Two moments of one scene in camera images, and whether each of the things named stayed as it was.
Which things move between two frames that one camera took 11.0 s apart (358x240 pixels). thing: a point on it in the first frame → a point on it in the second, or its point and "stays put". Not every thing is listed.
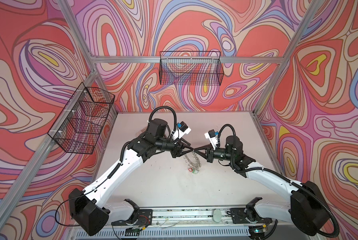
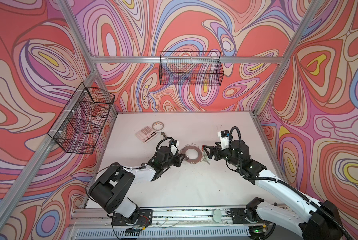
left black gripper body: x=177 y=150 → x=174 y=161
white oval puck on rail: x=217 y=215 stays put
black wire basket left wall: x=78 y=127 stays put
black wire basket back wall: x=192 y=68 stays put
